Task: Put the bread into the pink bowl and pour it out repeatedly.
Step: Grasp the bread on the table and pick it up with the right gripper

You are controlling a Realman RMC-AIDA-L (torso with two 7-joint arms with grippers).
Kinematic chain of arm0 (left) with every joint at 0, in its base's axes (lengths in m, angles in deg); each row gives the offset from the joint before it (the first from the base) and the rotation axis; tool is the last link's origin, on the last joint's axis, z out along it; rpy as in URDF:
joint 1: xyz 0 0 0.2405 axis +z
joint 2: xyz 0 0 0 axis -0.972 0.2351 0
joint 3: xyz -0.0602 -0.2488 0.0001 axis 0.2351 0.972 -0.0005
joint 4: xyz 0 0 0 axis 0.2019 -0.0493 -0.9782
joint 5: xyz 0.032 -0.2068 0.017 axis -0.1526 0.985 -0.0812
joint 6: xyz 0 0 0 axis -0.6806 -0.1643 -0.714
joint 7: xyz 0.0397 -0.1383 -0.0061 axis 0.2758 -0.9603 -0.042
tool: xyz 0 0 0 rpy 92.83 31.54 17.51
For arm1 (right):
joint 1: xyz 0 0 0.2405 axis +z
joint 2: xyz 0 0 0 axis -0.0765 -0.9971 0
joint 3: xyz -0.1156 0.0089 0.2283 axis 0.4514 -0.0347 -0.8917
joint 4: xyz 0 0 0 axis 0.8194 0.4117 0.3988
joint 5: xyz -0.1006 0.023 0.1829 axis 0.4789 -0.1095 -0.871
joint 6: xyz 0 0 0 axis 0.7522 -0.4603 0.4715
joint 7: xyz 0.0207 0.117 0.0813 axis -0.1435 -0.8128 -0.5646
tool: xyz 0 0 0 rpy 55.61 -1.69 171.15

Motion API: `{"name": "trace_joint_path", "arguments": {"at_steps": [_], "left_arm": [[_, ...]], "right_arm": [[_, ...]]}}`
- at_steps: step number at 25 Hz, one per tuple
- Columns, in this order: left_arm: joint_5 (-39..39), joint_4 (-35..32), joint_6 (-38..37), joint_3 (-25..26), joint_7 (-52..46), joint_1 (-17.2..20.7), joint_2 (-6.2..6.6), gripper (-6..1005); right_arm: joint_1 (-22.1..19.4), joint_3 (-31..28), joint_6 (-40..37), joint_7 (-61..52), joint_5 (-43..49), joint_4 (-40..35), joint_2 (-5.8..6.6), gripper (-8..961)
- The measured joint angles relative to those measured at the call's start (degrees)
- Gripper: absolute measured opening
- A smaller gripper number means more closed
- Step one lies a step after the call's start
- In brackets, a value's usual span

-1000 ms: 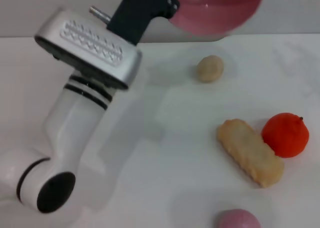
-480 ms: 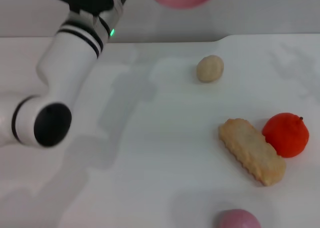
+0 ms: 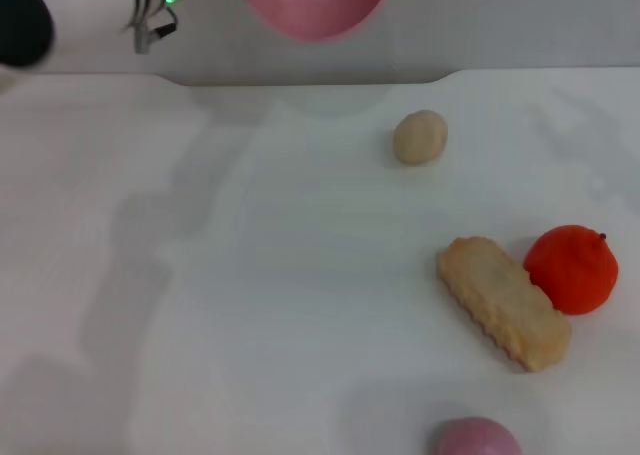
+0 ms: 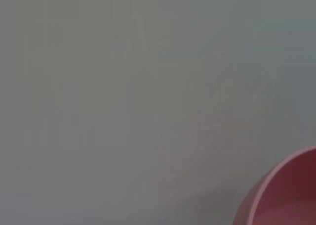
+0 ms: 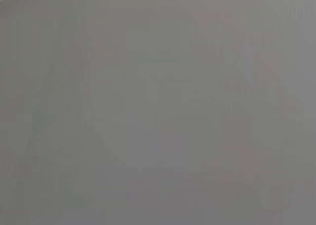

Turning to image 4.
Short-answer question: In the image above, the pink plastic bowl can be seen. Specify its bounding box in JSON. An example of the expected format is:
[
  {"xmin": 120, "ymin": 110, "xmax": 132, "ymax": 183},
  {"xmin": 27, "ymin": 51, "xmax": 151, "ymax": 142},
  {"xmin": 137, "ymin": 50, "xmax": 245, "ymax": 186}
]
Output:
[{"xmin": 233, "ymin": 145, "xmax": 316, "ymax": 225}]

